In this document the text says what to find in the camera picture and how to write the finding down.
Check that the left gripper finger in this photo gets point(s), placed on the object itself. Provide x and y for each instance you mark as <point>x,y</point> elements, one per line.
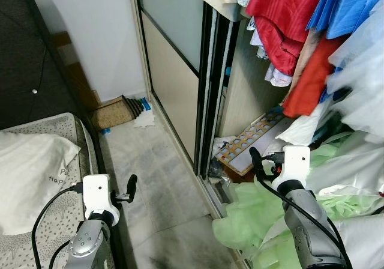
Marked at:
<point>131,185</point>

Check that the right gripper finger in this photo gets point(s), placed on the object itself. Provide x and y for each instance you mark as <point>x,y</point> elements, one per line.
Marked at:
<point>255,159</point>

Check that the orange perforated board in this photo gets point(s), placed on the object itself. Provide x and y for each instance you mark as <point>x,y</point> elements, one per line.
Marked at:
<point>246,146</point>

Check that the green tulle dress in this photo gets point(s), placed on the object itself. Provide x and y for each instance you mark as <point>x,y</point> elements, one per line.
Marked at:
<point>252,221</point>

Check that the crumpled white paper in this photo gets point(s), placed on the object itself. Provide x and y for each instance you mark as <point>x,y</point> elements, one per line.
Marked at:
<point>144,120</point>

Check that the black ribbed object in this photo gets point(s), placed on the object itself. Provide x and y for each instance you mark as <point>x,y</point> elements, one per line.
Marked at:
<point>135,107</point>

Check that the small blue object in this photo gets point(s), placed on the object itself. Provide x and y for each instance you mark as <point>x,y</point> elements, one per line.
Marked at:
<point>145,104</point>

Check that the white printed pillow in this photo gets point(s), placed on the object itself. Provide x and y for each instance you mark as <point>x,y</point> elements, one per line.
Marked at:
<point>30,173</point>

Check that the white quilted mattress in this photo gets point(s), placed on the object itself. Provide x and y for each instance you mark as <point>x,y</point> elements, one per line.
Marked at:
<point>60,123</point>

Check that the orange-red garment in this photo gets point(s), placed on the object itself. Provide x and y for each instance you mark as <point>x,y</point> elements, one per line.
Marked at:
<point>312,83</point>

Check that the wardrobe sliding door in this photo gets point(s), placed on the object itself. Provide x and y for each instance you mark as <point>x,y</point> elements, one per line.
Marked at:
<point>168,77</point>

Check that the white cloth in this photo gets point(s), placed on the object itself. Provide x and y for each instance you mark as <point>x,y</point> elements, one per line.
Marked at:
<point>360,245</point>

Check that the translucent white garment cover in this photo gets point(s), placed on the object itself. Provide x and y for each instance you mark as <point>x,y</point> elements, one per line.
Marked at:
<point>363,83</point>

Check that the red garment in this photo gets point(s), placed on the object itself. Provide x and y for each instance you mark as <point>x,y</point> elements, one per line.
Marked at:
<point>282,11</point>

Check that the black tufted headboard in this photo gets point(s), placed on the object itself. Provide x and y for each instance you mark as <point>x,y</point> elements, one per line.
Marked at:
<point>24,53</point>

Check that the blue garment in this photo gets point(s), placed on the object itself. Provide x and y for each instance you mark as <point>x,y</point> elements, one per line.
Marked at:
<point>354,5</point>

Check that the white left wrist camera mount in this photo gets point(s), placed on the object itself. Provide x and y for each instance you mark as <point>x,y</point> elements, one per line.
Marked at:
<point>96,197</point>

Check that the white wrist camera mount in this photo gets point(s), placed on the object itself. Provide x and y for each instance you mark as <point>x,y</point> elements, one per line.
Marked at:
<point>96,197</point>
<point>295,164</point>

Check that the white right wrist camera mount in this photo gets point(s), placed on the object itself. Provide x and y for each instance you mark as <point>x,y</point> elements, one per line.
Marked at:
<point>295,164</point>

